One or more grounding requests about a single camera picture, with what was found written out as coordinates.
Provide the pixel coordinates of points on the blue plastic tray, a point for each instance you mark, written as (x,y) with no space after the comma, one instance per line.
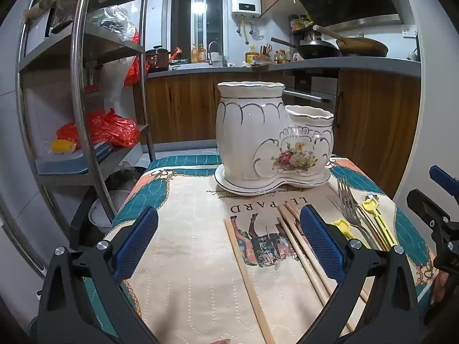
(71,163)

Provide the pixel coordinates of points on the crumpled red plastic bag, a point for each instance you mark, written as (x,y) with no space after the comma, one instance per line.
(107,129)

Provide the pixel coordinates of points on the person's right hand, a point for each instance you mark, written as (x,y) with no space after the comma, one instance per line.
(439,286)

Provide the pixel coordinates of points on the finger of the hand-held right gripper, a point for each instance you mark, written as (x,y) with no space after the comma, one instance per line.
(443,178)
(426,206)

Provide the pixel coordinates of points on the white floral ceramic utensil holder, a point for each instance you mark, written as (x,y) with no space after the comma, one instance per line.
(251,132)

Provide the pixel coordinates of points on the window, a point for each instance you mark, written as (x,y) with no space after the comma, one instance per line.
(197,18)

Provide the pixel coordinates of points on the wooden chopstick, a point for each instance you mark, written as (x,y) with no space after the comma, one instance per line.
(291,224)
(247,279)
(292,210)
(301,261)

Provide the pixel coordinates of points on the metal forks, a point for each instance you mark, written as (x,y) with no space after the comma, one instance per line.
(373,230)

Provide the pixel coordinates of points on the white plastic bag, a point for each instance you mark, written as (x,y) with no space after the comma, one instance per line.
(116,86)

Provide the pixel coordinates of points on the hanging red plastic bag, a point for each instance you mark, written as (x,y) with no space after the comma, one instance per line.
(134,68)

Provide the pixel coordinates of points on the condiment bottles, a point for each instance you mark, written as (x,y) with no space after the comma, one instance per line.
(282,56)

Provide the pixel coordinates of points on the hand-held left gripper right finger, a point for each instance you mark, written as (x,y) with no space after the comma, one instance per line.
(321,247)

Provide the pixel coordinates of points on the wall outlet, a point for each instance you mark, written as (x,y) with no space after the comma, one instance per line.
(409,31)

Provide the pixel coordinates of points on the yellow dish soap bottles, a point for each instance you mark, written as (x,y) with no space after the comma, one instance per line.
(198,54)

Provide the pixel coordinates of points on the dark red rice cooker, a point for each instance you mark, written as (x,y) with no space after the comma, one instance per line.
(157,60)

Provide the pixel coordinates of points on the spice rack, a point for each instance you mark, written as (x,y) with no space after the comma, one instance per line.
(301,25)

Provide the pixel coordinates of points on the grey kitchen countertop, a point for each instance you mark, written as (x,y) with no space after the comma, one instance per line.
(322,65)

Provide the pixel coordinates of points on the black wok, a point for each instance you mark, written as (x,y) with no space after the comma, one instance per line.
(317,50)

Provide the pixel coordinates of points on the white basin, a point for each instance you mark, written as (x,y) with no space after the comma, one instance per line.
(102,211)

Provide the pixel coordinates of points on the yellow cooking oil bottle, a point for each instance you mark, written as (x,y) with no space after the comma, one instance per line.
(252,56)

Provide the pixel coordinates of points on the chrome faucet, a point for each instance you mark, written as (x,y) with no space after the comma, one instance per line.
(216,48)

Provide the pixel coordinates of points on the wooden lower cabinets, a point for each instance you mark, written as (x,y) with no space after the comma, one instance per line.
(179,107)

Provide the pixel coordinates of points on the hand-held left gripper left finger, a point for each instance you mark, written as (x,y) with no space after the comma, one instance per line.
(138,243)

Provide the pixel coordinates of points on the printed quilted tablecloth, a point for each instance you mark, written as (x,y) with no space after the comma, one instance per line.
(190,258)

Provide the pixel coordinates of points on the clear plastic bags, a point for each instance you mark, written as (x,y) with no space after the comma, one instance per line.
(113,21)

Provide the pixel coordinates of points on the steel fork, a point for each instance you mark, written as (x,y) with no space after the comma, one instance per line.
(347,200)

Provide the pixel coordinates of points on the built-in oven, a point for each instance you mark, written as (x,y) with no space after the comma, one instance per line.
(315,86)

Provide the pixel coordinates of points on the metal shelf rack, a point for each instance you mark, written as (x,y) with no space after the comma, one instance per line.
(77,79)

